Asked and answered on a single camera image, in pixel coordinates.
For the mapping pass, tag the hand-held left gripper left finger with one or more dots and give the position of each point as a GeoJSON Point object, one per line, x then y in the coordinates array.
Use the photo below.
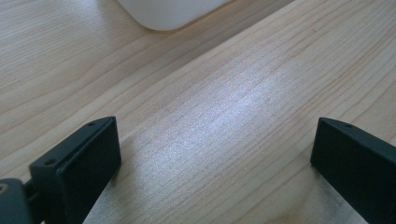
{"type": "Point", "coordinates": [81, 165]}

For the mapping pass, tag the white rounded tray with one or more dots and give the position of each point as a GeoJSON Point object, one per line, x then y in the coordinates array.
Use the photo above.
{"type": "Point", "coordinates": [169, 12]}

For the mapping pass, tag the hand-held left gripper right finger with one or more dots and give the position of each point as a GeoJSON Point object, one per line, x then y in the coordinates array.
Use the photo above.
{"type": "Point", "coordinates": [355, 161]}

